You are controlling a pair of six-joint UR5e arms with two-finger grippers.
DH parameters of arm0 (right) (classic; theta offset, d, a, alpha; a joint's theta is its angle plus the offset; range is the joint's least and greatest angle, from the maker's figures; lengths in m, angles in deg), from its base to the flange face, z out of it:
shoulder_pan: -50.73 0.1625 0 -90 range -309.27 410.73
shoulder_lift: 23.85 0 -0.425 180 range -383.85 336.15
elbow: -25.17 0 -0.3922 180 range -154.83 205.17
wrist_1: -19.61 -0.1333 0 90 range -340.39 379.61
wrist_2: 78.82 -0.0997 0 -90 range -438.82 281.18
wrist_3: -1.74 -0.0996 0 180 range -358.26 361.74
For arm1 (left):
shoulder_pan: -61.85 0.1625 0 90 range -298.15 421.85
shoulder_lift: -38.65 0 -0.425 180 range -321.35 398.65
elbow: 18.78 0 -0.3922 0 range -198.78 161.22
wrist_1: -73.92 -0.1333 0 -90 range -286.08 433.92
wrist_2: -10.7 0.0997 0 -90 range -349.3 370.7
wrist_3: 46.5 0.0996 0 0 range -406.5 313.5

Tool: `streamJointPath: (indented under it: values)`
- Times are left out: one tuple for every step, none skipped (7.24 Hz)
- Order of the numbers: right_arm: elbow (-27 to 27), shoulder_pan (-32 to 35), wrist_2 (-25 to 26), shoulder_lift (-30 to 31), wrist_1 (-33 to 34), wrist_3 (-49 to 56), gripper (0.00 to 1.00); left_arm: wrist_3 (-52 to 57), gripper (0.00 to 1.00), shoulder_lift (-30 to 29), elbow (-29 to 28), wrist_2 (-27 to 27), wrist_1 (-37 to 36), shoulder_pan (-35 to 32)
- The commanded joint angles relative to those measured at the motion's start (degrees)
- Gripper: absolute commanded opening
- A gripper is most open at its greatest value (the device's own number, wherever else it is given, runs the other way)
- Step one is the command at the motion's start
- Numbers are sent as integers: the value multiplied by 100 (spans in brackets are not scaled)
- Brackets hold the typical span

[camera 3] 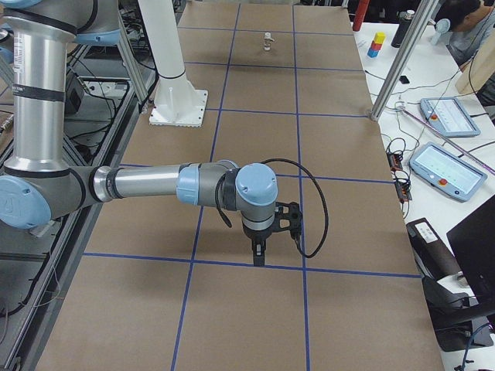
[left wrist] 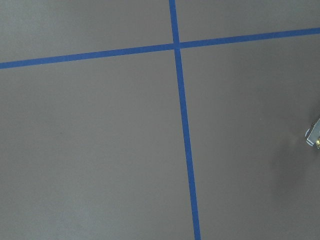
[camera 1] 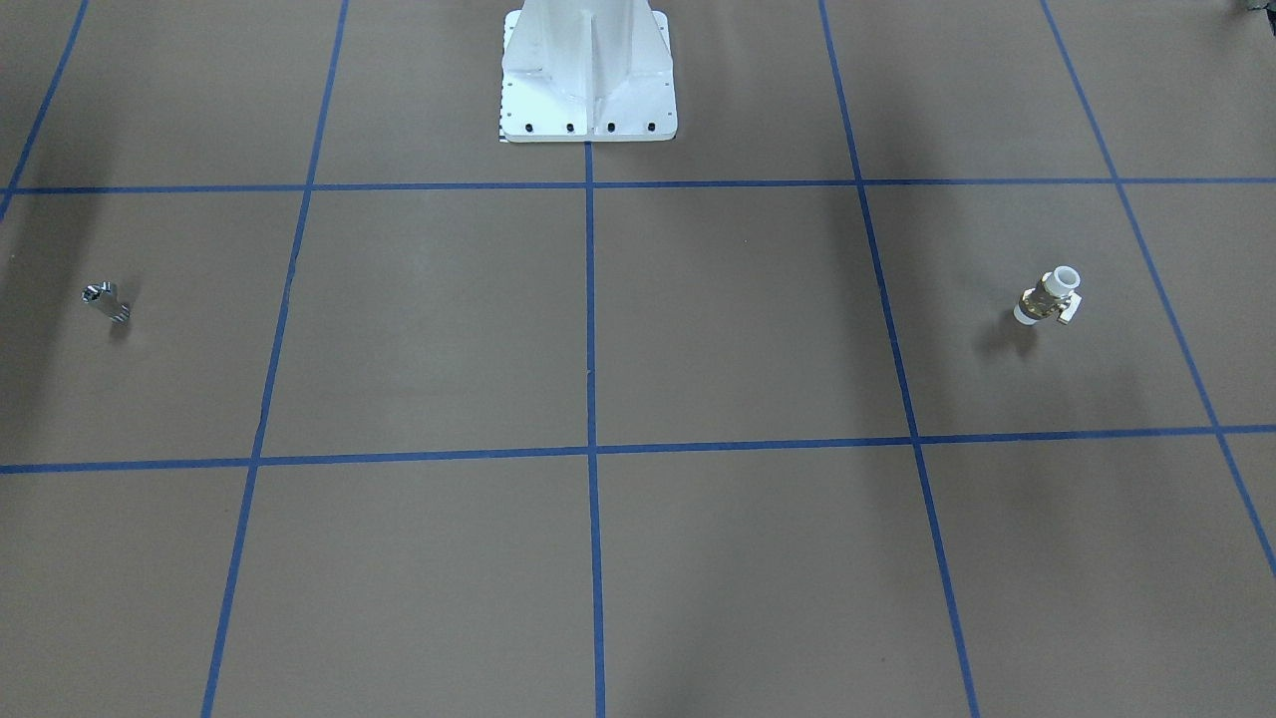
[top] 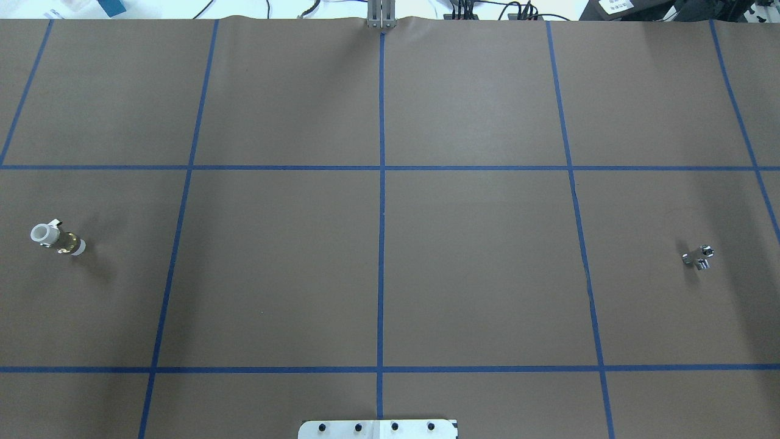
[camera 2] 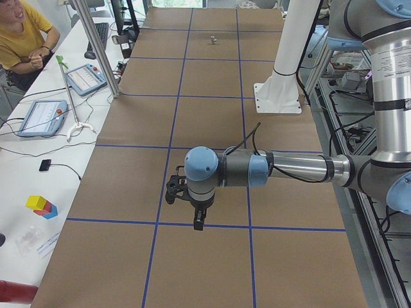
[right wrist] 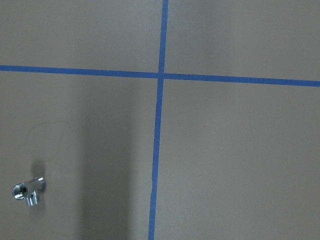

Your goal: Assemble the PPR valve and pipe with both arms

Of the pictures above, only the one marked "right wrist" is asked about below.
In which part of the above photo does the chrome metal tee fitting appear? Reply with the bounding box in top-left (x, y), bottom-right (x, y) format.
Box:
top-left (12, 177), bottom-right (46, 207)

